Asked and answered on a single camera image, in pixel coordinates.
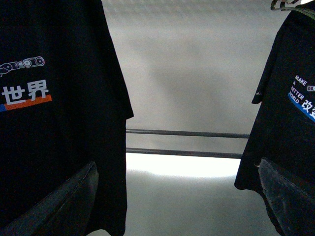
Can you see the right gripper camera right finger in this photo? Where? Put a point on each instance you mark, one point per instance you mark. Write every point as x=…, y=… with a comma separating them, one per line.
x=291, y=198

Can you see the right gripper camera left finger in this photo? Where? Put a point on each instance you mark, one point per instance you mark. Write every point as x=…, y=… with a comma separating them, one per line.
x=64, y=212

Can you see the black t-shirt blue print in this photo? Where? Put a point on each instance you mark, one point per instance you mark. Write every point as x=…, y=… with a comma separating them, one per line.
x=284, y=128

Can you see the black t-shirt orange print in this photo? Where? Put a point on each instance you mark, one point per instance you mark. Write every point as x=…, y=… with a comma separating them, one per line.
x=63, y=103

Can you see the lower rack rail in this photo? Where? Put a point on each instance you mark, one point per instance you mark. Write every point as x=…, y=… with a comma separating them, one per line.
x=184, y=153

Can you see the rack rail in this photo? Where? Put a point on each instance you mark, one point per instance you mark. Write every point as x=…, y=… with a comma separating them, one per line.
x=184, y=153
x=188, y=133

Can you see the upper rack rail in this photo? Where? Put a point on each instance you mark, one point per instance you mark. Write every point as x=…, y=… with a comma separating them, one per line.
x=188, y=133

